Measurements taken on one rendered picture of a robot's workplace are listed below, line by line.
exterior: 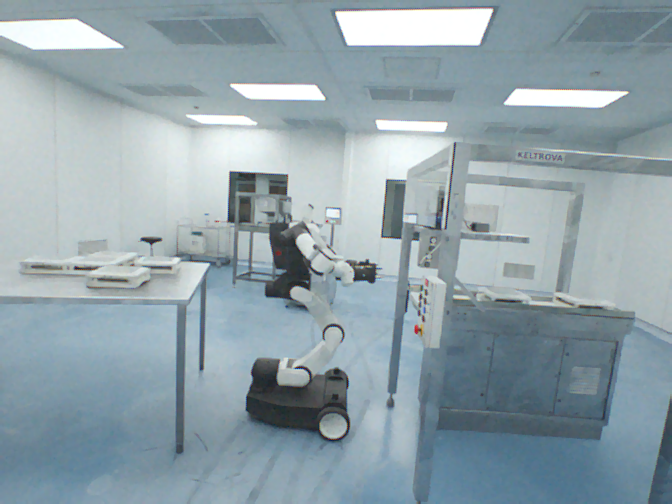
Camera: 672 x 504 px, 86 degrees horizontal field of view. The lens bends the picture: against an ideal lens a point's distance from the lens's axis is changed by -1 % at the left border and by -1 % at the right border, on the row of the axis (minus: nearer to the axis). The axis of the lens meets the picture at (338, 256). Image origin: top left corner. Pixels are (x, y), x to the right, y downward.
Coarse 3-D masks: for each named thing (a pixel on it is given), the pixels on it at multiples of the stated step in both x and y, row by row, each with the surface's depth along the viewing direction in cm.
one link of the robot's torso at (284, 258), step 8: (272, 224) 220; (280, 224) 220; (288, 224) 219; (312, 224) 227; (272, 232) 221; (280, 232) 221; (312, 232) 217; (320, 232) 233; (272, 240) 221; (280, 240) 221; (320, 240) 240; (272, 248) 222; (280, 248) 222; (288, 248) 219; (296, 248) 219; (272, 256) 222; (280, 256) 222; (288, 256) 221; (296, 256) 221; (280, 264) 224; (288, 264) 222; (296, 264) 222; (304, 264) 222; (296, 272) 225; (304, 272) 225
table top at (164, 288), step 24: (0, 264) 228; (192, 264) 278; (0, 288) 176; (24, 288) 179; (48, 288) 182; (72, 288) 186; (96, 288) 189; (120, 288) 193; (144, 288) 197; (168, 288) 201; (192, 288) 205
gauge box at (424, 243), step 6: (420, 234) 222; (420, 240) 220; (426, 240) 213; (438, 240) 213; (420, 246) 219; (426, 246) 213; (438, 246) 213; (420, 252) 218; (426, 252) 214; (432, 252) 214; (438, 252) 214; (420, 258) 216; (432, 258) 214; (438, 258) 214; (432, 264) 214
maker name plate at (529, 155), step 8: (520, 152) 143; (528, 152) 143; (536, 152) 143; (544, 152) 143; (552, 152) 143; (560, 152) 143; (528, 160) 143; (536, 160) 143; (544, 160) 143; (552, 160) 143; (560, 160) 143
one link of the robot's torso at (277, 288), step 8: (288, 272) 234; (272, 280) 234; (280, 280) 228; (288, 280) 228; (296, 280) 228; (304, 280) 228; (272, 288) 229; (280, 288) 228; (272, 296) 232; (280, 296) 231
